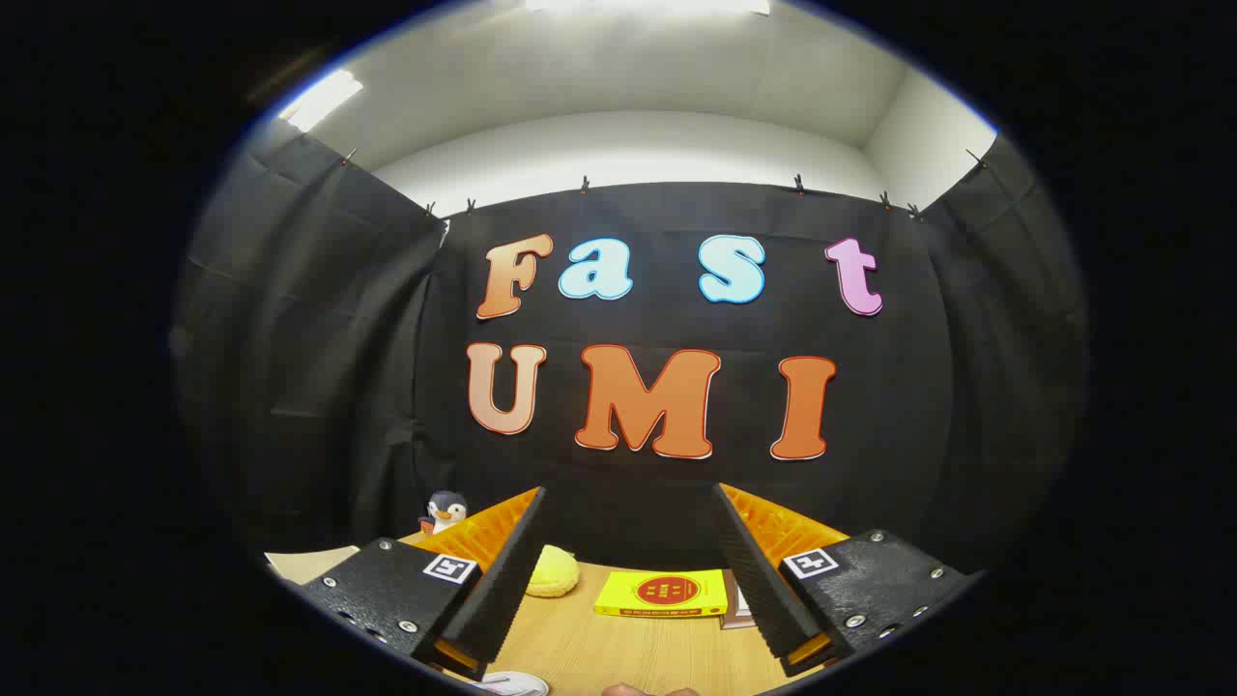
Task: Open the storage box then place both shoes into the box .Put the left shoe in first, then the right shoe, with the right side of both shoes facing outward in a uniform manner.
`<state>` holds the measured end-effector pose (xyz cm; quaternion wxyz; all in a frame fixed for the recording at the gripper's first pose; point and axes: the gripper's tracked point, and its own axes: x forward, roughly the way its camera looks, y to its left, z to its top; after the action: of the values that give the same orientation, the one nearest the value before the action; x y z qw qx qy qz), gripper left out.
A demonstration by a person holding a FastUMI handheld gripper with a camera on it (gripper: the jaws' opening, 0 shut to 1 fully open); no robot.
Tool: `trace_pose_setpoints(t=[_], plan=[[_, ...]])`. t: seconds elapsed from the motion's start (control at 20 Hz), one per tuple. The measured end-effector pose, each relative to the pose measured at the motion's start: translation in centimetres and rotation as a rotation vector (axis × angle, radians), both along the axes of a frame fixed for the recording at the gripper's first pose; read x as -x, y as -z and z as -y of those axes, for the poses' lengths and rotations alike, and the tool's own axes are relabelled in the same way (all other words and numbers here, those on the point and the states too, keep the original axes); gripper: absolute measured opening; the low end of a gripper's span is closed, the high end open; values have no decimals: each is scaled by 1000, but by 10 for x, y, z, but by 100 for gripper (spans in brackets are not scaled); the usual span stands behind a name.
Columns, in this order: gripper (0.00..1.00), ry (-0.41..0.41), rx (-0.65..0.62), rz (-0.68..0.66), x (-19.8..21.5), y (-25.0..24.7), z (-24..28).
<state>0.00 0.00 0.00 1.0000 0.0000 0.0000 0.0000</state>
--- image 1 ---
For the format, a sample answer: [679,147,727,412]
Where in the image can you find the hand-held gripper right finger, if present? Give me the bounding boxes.
[712,482,979,679]

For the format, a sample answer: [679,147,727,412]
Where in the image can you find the ceiling light panel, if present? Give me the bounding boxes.
[278,70,365,133]
[525,0,772,16]

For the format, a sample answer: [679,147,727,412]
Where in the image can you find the white canvas shoe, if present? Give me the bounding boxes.
[481,671,550,696]

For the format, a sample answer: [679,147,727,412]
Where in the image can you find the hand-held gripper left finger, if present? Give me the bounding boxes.
[280,485,549,681]

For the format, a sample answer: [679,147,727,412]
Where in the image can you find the penguin plush toy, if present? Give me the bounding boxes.
[418,490,472,536]

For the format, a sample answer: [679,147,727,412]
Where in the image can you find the yellow bun plush toy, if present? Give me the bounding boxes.
[525,544,582,598]

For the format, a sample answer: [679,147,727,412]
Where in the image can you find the yellow book with red circle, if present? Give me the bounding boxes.
[593,568,729,619]

